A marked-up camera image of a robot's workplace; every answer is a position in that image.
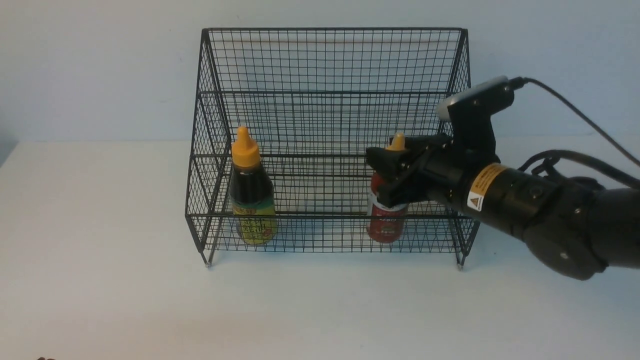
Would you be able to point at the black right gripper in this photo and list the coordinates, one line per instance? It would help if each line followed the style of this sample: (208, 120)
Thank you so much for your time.
(436, 168)

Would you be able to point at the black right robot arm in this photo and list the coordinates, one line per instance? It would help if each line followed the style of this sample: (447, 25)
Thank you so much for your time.
(576, 214)

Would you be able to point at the dark soy sauce bottle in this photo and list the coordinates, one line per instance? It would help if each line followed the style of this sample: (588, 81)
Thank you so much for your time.
(251, 191)

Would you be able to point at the red sauce bottle yellow cap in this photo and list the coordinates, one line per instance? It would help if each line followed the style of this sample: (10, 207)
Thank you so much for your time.
(386, 224)

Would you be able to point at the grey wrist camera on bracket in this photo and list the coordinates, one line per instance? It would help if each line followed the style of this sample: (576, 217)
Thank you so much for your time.
(470, 111)

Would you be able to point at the black wire mesh shelf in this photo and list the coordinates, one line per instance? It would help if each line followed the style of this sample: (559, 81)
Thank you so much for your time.
(314, 99)

